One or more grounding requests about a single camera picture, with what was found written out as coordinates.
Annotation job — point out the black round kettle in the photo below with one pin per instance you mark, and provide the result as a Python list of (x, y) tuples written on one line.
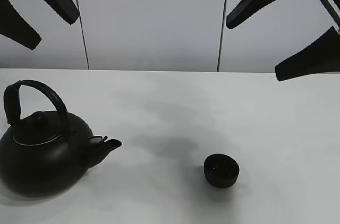
[(48, 151)]

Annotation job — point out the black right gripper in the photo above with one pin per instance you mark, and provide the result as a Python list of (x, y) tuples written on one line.
[(321, 56)]

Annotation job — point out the small black teacup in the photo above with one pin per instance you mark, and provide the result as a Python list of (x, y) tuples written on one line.
[(220, 170)]

